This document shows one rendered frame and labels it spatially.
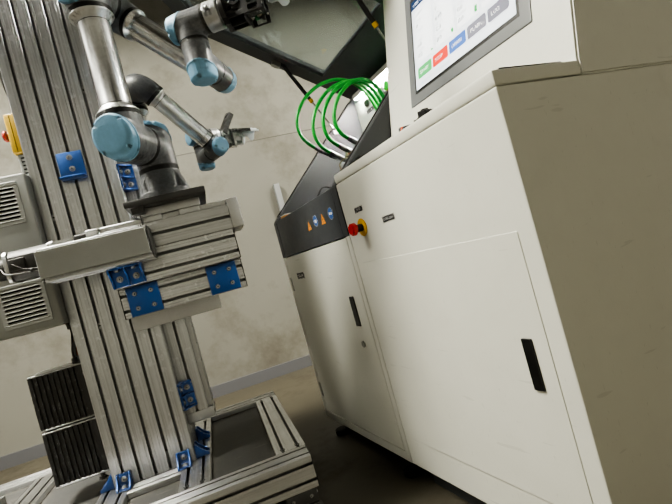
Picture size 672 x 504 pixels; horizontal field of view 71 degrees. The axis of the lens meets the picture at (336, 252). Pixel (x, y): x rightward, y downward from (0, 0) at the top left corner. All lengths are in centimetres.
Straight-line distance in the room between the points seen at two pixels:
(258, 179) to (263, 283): 77
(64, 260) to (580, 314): 116
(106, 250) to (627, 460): 122
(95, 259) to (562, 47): 117
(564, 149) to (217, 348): 292
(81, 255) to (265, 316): 231
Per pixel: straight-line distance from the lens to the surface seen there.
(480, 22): 131
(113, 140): 139
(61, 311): 164
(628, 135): 111
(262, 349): 353
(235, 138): 239
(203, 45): 138
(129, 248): 133
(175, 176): 150
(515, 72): 93
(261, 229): 353
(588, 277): 95
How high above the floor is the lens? 75
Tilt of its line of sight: level
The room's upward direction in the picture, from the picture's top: 15 degrees counter-clockwise
